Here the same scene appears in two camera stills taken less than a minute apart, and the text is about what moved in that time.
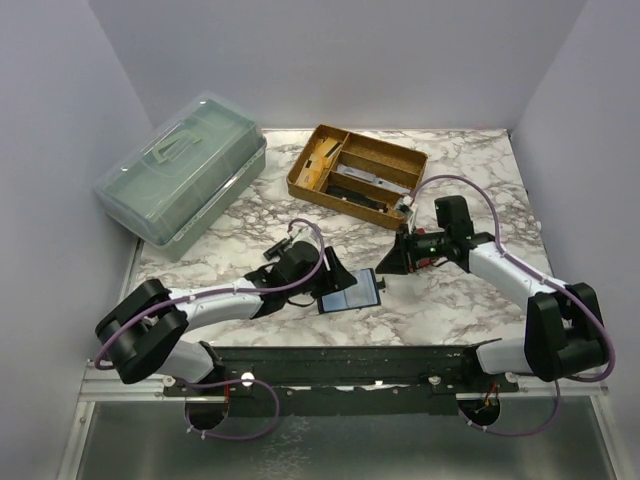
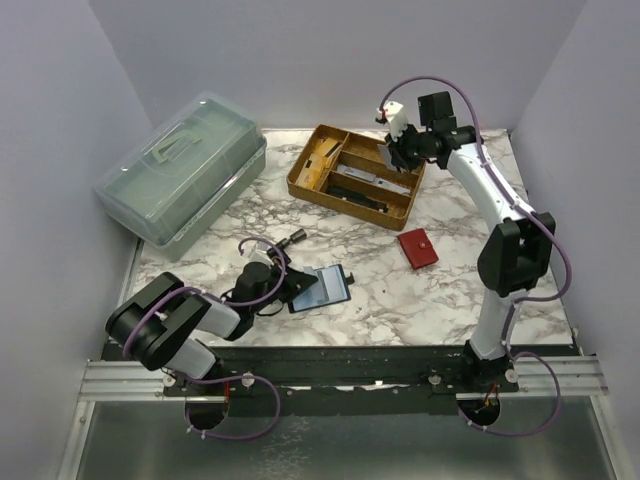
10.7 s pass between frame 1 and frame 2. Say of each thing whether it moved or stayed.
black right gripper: moved
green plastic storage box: stayed
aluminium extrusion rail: stayed
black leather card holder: moved
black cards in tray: stayed
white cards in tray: stayed
